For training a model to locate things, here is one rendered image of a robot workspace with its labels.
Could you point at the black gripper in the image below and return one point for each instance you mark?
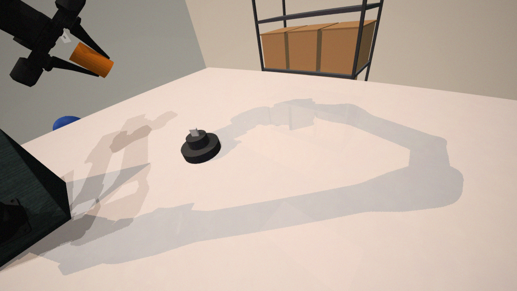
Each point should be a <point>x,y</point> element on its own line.
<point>31,26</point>

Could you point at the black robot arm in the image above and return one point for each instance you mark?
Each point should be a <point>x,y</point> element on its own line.
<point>13,218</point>

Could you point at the orange knob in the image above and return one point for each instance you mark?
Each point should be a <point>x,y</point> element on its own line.
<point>91,60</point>

